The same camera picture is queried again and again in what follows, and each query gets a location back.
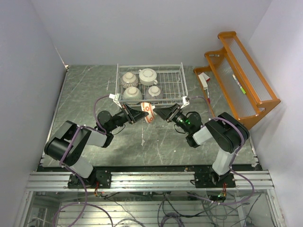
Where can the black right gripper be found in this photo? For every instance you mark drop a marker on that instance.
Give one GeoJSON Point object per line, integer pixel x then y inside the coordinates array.
{"type": "Point", "coordinates": [168, 113]}

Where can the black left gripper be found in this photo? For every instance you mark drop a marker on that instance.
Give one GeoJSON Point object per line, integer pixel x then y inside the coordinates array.
{"type": "Point", "coordinates": [133, 116]}

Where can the white bowl red pattern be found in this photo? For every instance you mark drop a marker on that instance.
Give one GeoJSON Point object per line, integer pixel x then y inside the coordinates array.
{"type": "Point", "coordinates": [148, 107]}

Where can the white wire dish rack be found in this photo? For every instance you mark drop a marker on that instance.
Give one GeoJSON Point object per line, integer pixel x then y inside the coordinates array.
{"type": "Point", "coordinates": [170, 77]}

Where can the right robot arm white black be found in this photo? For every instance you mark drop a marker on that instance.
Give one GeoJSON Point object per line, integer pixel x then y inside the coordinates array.
{"type": "Point", "coordinates": [229, 134]}

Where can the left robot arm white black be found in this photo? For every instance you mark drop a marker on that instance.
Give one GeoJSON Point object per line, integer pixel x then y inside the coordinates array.
{"type": "Point", "coordinates": [69, 141]}

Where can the orange wooden shelf rack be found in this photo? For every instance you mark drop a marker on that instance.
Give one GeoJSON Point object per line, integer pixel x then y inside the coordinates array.
{"type": "Point", "coordinates": [233, 58]}

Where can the pale green bowl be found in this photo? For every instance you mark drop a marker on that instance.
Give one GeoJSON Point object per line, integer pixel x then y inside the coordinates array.
{"type": "Point", "coordinates": [132, 95]}

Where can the grey striped bowl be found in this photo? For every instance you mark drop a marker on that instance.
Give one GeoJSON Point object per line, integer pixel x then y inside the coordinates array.
{"type": "Point", "coordinates": [154, 93]}

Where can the brown patterned bowl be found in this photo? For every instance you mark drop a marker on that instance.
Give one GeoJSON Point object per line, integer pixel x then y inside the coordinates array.
{"type": "Point", "coordinates": [129, 80]}

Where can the red pen on table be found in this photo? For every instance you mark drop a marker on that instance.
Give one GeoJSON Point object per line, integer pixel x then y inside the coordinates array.
{"type": "Point", "coordinates": [208, 95]}

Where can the white red eraser block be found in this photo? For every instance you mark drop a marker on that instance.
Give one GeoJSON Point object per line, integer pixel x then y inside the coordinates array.
{"type": "Point", "coordinates": [204, 80]}

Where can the marker pen on shelf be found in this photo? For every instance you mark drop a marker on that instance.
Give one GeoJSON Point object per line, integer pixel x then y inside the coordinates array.
{"type": "Point", "coordinates": [238, 83]}

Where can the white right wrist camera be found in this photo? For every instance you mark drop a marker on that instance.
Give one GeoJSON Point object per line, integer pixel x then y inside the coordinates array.
{"type": "Point", "coordinates": [185, 102]}

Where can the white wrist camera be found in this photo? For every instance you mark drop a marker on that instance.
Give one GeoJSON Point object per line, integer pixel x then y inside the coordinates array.
{"type": "Point", "coordinates": [116, 99]}
{"type": "Point", "coordinates": [185, 102]}

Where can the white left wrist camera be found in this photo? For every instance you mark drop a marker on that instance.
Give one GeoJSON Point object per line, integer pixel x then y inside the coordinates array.
{"type": "Point", "coordinates": [116, 99]}

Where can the cream two-handled soup bowl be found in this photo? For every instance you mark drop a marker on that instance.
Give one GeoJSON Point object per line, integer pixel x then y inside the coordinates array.
{"type": "Point", "coordinates": [148, 77]}

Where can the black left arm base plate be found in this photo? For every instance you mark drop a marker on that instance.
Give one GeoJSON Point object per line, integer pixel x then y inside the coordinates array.
{"type": "Point", "coordinates": [99, 178]}

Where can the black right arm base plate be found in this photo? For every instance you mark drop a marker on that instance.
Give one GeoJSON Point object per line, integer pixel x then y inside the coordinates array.
{"type": "Point", "coordinates": [207, 179]}

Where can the aluminium mounting rail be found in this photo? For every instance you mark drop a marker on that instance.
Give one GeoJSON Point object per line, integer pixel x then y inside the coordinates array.
{"type": "Point", "coordinates": [146, 181]}

